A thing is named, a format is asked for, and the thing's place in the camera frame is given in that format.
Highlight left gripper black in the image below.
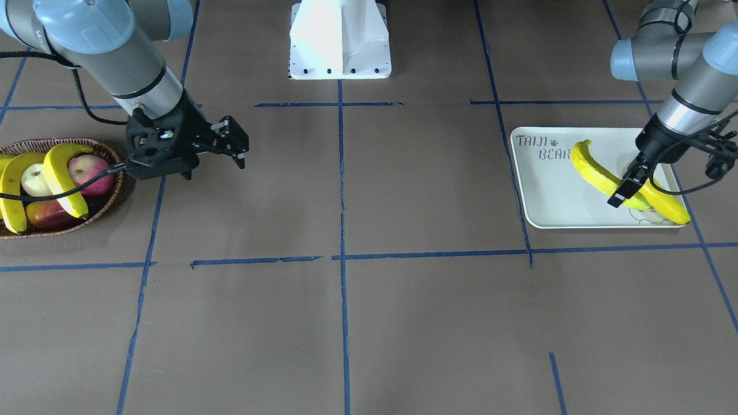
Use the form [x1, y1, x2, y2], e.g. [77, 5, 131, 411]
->
[607, 115, 675, 209]

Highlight red apple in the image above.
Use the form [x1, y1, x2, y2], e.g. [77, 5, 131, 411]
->
[67, 153, 114, 197]

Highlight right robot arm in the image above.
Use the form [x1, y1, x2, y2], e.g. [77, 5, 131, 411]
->
[2, 1, 209, 180]

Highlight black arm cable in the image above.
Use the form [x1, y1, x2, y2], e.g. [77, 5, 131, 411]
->
[0, 51, 130, 202]

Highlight smooth yellow banana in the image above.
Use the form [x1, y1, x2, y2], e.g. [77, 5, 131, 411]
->
[570, 139, 650, 211]

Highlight white rectangular plate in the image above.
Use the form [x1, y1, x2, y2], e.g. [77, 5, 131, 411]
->
[510, 127, 680, 229]

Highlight pale green apple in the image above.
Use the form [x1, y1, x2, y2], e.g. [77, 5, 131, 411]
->
[21, 163, 52, 197]

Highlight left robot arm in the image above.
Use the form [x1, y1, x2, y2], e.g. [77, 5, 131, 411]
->
[608, 1, 737, 208]

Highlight brown wicker basket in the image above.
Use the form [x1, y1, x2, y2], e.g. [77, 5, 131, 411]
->
[2, 138, 126, 240]

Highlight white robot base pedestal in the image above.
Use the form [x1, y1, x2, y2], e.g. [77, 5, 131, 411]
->
[288, 1, 393, 80]

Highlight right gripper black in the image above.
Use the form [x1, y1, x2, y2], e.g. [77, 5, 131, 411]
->
[126, 90, 206, 180]

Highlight textured yellow banana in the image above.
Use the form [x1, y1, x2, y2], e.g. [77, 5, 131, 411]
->
[638, 180, 691, 224]

